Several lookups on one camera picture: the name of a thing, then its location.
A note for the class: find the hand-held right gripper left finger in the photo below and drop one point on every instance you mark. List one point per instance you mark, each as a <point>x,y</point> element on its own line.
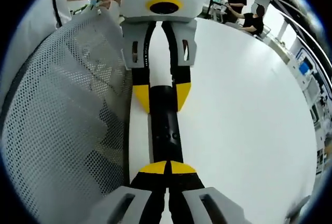
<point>145,198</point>

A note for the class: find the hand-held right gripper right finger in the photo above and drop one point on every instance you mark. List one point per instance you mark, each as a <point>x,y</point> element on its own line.
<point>189,198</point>

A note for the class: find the black remote control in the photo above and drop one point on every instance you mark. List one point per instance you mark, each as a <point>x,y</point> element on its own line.
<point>166,120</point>

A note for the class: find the person's white shirt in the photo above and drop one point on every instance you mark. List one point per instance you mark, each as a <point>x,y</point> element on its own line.
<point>28,32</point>

